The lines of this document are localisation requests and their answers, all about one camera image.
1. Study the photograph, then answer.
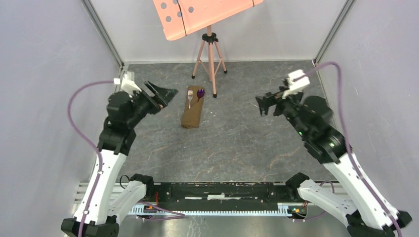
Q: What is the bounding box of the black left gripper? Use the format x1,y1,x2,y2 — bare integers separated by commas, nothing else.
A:
126,80,178,127

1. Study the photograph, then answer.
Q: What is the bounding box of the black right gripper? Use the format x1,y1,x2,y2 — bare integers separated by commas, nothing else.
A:
256,85,311,139

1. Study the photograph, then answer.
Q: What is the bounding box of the clear plastic fork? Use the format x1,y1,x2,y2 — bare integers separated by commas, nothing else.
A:
188,89,194,109

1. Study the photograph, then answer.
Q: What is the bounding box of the brown cloth napkin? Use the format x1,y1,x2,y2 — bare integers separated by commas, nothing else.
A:
181,85,205,129

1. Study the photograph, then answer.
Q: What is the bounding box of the purple plastic spoon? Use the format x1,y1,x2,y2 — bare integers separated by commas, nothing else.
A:
196,88,205,103

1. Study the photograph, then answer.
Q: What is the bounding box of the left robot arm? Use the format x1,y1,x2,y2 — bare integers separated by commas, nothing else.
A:
61,81,178,237

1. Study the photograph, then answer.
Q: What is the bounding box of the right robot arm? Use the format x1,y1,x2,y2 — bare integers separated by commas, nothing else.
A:
256,92,412,237

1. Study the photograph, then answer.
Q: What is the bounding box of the pink music stand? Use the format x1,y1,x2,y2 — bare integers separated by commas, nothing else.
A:
153,0,263,98

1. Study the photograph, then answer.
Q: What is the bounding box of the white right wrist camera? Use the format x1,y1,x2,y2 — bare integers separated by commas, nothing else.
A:
282,69,310,99

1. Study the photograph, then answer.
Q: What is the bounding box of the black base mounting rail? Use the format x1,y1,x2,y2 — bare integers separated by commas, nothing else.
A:
141,182,304,211

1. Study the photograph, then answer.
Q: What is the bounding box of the white toothed cable strip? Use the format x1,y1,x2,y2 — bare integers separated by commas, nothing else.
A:
128,204,307,217

